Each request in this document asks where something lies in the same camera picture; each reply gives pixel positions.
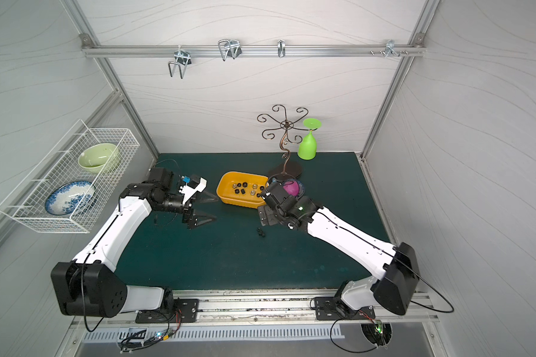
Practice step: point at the metal double hook left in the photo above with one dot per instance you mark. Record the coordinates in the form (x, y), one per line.
(182, 59)

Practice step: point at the green ceramic bowl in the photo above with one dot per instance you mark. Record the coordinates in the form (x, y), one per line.
(100, 158)

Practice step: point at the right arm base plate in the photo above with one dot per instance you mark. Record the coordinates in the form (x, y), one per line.
(326, 309)

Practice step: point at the white wire basket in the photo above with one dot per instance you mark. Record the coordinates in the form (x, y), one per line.
(26, 202)

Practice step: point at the metal double hook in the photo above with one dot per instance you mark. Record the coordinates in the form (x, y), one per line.
(229, 48)
(182, 59)

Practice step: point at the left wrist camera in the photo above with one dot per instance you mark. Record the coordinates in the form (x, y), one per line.
(190, 185)

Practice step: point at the small metal hook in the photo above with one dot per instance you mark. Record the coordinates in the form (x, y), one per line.
(281, 48)

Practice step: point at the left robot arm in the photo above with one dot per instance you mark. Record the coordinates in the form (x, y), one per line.
(88, 285)

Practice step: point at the brown metal cup stand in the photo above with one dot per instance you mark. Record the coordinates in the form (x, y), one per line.
(287, 169)

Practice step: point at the magenta ball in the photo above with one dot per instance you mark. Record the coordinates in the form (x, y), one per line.
(292, 187)

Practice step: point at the metal hook right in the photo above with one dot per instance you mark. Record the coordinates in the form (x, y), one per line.
(389, 50)

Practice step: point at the yellow plastic storage box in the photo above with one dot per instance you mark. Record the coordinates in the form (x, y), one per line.
(227, 194)

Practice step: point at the green plastic goblet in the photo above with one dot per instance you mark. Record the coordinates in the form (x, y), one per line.
(308, 147)

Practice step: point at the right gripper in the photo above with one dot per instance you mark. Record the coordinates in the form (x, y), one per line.
(270, 196)

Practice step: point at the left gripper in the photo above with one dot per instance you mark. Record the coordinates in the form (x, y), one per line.
(190, 210)

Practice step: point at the aluminium top rail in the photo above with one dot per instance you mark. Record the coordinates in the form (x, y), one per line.
(248, 51)

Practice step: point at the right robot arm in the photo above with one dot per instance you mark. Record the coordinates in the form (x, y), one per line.
(394, 269)

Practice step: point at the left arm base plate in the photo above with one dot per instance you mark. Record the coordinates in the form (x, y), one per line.
(187, 310)

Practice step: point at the blue white patterned plate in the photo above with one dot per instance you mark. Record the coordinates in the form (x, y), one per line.
(76, 197)

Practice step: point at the small blue patterned bowl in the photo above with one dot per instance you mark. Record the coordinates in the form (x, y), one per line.
(302, 187)

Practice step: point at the metal double hook middle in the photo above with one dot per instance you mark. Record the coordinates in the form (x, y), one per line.
(229, 48)

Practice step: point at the white vent grille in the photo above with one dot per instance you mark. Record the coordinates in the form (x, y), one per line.
(190, 333)

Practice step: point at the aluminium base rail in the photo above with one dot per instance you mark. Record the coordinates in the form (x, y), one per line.
(267, 306)

